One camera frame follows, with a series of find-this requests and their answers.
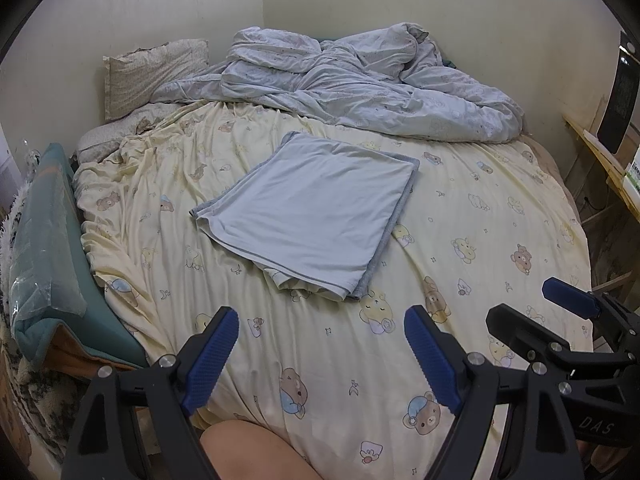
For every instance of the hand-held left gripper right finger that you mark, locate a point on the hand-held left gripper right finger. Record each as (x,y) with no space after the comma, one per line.
(432,360)

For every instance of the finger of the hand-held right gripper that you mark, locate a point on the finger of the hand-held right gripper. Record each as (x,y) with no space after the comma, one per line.
(570,296)
(520,327)

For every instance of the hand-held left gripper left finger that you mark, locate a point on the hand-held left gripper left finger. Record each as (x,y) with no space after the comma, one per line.
(212,360)

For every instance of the grey heathered top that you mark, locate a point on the grey heathered top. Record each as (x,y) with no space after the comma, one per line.
(404,195)

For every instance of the white cartoon print T-shirt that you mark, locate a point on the white cartoon print T-shirt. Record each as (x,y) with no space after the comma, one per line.
(310,210)

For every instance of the cream bear print blanket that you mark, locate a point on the cream bear print blanket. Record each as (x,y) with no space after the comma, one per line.
(450,260)

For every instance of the wooden desk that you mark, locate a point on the wooden desk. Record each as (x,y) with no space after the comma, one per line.
(595,152)

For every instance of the teal upholstered furniture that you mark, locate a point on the teal upholstered furniture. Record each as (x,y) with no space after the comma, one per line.
(50,240)

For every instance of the floral print pillow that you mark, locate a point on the floral print pillow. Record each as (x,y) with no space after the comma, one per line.
(110,135)

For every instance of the dark teal cloth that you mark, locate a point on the dark teal cloth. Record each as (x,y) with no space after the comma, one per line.
(449,62)

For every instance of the grey white crumpled duvet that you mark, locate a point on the grey white crumpled duvet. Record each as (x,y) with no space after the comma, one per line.
(350,90)

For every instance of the beige pillow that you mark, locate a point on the beige pillow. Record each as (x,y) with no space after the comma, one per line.
(150,75)

